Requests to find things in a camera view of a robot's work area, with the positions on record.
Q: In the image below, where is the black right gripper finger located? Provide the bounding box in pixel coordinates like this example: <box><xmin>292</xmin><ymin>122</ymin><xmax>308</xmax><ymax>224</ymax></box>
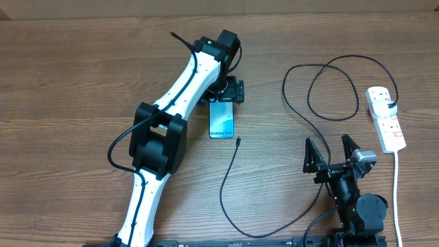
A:
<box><xmin>342</xmin><ymin>134</ymin><xmax>360</xmax><ymax>160</ymax></box>
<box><xmin>302</xmin><ymin>138</ymin><xmax>326</xmax><ymax>173</ymax></box>

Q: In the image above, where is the Samsung Galaxy smartphone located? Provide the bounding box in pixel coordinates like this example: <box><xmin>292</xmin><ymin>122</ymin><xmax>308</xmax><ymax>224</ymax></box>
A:
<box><xmin>209</xmin><ymin>101</ymin><xmax>235</xmax><ymax>139</ymax></box>

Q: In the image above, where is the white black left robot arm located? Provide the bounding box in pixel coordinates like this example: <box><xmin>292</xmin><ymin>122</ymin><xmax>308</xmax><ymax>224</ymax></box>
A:
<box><xmin>108</xmin><ymin>30</ymin><xmax>244</xmax><ymax>246</ymax></box>

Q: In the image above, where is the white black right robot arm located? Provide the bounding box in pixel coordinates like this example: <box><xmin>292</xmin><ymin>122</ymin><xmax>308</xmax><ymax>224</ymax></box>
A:
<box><xmin>302</xmin><ymin>134</ymin><xmax>388</xmax><ymax>246</ymax></box>

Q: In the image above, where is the white charger plug adapter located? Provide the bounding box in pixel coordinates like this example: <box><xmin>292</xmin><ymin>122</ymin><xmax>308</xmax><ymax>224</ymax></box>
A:
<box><xmin>369</xmin><ymin>99</ymin><xmax>398</xmax><ymax>119</ymax></box>

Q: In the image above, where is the white power strip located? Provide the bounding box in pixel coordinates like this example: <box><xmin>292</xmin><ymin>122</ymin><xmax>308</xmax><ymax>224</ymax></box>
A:
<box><xmin>365</xmin><ymin>86</ymin><xmax>406</xmax><ymax>153</ymax></box>

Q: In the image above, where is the white power strip cord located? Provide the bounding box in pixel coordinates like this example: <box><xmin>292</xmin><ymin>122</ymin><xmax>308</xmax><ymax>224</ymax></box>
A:
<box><xmin>392</xmin><ymin>151</ymin><xmax>403</xmax><ymax>247</ymax></box>

